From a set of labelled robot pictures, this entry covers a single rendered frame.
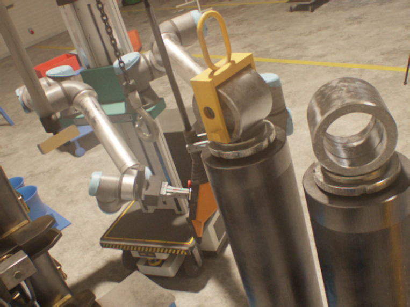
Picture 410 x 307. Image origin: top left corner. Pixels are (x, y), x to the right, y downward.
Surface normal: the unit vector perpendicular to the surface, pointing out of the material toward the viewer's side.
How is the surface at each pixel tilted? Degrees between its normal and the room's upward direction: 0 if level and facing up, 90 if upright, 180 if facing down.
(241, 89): 48
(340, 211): 90
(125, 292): 0
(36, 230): 0
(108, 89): 90
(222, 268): 0
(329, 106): 25
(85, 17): 90
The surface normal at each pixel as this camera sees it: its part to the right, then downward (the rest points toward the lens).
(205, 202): -0.05, 0.48
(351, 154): -0.13, -0.87
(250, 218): -0.25, 0.52
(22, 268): 0.65, 0.19
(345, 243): -0.49, 0.53
